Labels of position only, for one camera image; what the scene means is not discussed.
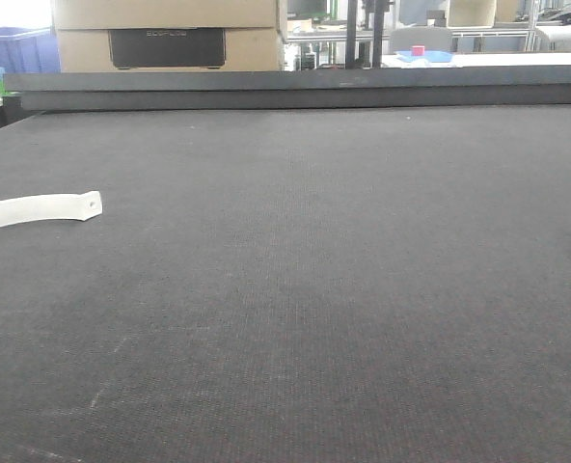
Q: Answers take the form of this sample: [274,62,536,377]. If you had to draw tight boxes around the white curved plastic strip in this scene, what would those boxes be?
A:
[0,191,103,228]

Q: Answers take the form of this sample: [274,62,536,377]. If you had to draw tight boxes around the blue tray with pink cube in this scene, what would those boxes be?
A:
[395,45,453,64]

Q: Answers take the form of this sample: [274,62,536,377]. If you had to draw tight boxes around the cardboard box with black print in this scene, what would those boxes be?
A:
[57,28,284,72]

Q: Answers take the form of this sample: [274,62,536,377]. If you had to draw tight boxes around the upper cardboard box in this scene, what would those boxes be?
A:
[52,0,287,30]

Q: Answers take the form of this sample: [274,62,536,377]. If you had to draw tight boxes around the blue storage tote background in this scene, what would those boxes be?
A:
[0,27,61,73]

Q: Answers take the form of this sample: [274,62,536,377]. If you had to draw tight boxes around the black vertical post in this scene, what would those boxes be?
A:
[345,0,361,69]

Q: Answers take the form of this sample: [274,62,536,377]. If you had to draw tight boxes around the dark table back rail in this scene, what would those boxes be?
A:
[4,65,571,112]

